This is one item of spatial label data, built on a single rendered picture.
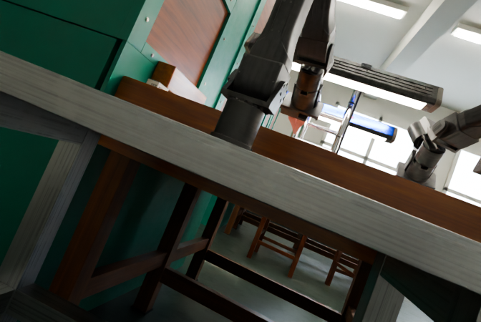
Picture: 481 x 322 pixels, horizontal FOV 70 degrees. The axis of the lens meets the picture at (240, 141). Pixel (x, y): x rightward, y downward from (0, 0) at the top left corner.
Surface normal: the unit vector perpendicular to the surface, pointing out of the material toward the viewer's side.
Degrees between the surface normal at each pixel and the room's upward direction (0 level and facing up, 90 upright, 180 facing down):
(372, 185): 90
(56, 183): 90
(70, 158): 90
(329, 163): 90
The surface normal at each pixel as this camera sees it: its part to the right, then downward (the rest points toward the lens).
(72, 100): -0.12, -0.14
